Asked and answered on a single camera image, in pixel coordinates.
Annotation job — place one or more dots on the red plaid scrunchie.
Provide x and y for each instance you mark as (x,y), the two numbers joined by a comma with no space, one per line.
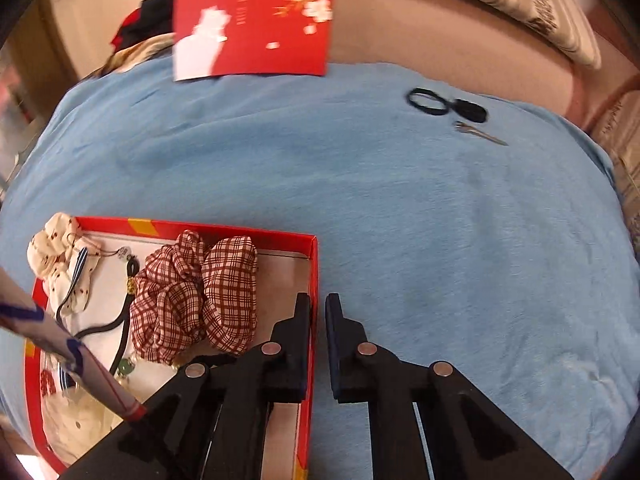
(165,300)
(230,290)

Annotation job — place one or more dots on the cream cherry print scrunchie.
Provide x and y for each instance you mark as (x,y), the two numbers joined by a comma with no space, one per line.
(50,250)

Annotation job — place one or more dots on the white blue-printed rod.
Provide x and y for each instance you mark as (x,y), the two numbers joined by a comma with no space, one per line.
(55,340)

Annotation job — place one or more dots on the silver hair clip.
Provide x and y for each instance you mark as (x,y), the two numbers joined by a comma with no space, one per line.
(482,134)

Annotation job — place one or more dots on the light blue blanket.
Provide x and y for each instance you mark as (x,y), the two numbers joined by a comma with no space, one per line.
(425,240)

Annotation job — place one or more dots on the red flowered box lid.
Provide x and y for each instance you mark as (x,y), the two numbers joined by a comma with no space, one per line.
(270,15)

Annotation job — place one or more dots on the pink sofa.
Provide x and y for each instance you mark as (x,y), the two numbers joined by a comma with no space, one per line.
(415,30)

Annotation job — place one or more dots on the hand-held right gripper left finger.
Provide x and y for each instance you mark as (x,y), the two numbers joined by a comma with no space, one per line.
(297,355)

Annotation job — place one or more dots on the wooden cabinet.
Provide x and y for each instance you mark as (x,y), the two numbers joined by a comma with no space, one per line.
(30,85)

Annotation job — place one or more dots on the square striped floral pillow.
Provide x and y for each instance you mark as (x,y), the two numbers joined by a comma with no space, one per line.
(622,160)

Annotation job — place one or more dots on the blue striped ribbon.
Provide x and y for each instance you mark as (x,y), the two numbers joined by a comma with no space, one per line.
(77,270)

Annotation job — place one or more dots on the pile of dark clothes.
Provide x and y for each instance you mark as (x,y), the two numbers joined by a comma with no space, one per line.
(140,25)

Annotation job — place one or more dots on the long striped floral pillow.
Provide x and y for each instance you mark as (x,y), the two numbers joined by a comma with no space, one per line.
(530,0)

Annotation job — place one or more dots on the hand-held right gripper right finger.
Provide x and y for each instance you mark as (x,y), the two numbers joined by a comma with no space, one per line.
(332,345)

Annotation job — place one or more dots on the red cardboard box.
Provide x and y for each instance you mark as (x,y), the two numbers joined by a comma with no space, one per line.
(305,270)

